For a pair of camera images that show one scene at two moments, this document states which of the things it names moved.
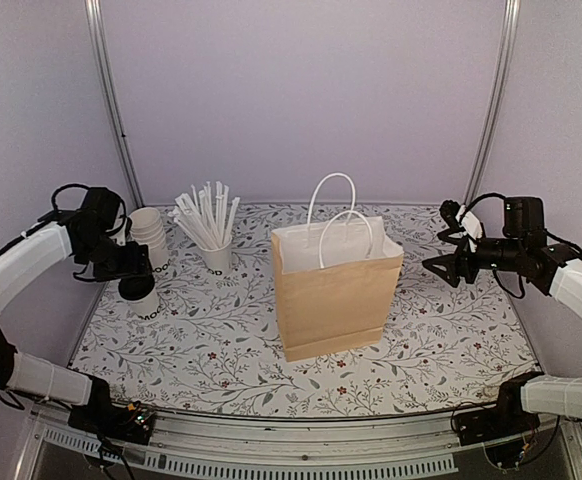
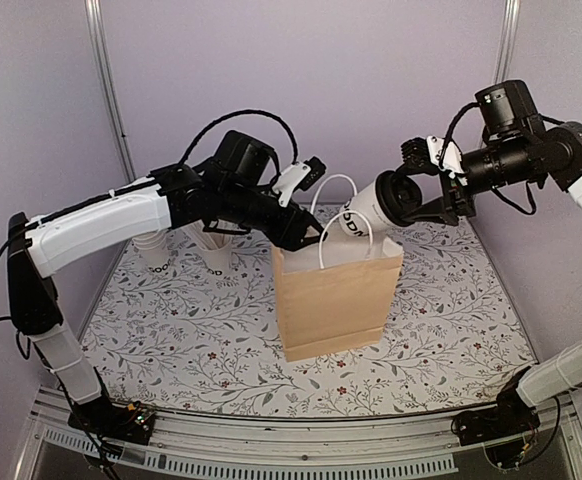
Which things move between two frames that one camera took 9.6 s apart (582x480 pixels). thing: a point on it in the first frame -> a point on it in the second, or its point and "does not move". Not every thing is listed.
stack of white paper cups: x=147 y=227 does not move
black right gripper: x=452 y=261 -> x=444 y=208
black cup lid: x=136 y=288 -> x=396 y=194
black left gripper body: x=111 y=261 -> x=287 y=233
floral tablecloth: x=216 y=344 does not move
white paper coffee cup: x=142 y=311 -> x=362 y=216
